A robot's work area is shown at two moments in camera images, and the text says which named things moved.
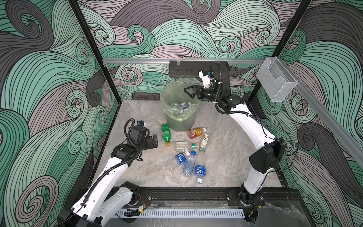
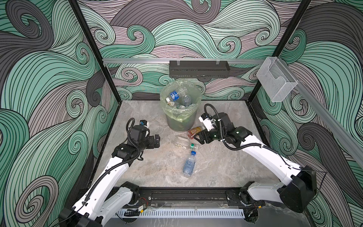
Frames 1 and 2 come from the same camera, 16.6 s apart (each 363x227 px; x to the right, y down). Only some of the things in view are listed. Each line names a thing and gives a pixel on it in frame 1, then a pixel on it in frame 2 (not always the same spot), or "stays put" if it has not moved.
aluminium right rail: (327, 119) stays put
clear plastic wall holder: (275, 79) stays put
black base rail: (285, 196) stays put
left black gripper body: (148, 144) stays put
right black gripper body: (212, 94) → (214, 134)
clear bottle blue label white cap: (179, 159) → (176, 95)
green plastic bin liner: (176, 101) stays put
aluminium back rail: (179, 60) stays put
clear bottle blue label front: (200, 168) → (186, 100)
